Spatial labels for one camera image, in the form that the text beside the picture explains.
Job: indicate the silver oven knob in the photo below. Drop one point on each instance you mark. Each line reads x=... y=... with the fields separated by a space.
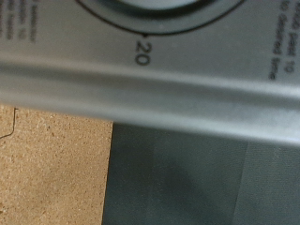
x=156 y=15

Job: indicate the silver toaster oven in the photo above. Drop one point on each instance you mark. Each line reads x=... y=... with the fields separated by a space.
x=156 y=87

